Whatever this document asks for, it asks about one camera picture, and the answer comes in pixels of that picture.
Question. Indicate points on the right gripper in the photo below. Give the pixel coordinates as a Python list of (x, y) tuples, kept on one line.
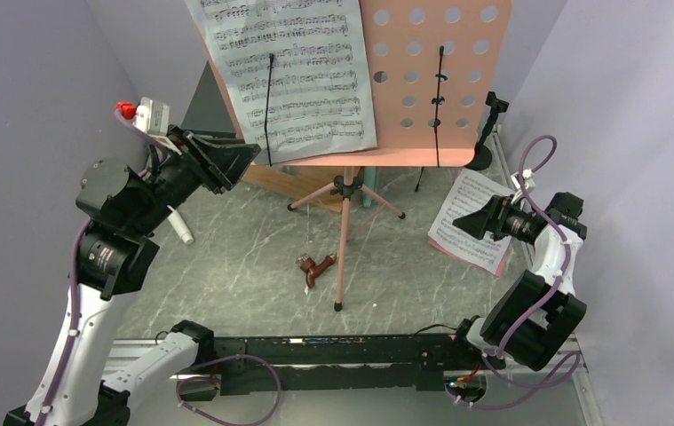
[(492, 218)]

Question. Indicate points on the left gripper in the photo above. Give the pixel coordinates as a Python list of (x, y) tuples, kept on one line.
[(225, 162)]

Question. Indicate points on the white sheet music page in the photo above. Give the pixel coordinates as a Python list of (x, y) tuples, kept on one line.
[(470, 192), (295, 72)]

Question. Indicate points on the pink sheet music page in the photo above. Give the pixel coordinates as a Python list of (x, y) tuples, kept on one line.
[(495, 270)]

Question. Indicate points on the black round-base mic stand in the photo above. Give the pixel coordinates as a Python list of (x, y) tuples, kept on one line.
[(483, 156)]

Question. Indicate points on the white microphone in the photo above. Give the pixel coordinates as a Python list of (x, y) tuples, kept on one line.
[(180, 227)]

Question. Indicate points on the black tripod mic stand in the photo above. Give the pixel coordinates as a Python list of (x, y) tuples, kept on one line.
[(419, 179)]

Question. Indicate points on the pink music stand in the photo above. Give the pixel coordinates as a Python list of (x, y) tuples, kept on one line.
[(431, 64)]

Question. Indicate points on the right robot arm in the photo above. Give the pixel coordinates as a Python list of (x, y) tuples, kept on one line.
[(540, 310)]

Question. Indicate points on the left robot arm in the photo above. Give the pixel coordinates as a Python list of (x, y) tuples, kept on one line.
[(109, 263)]

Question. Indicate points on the dark rack audio unit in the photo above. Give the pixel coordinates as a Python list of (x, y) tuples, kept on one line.
[(207, 109)]

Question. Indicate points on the wooden board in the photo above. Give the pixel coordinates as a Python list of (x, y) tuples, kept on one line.
[(292, 182)]

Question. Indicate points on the brown plastic faucet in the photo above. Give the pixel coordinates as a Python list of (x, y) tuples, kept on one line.
[(314, 270)]

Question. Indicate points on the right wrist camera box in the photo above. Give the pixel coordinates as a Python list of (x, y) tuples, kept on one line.
[(526, 180)]

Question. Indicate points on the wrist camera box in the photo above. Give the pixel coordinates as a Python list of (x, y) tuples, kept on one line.
[(149, 119), (526, 180)]

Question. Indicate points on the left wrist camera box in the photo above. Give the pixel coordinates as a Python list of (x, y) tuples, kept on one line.
[(149, 119)]

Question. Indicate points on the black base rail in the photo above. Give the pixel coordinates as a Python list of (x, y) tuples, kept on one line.
[(422, 362)]

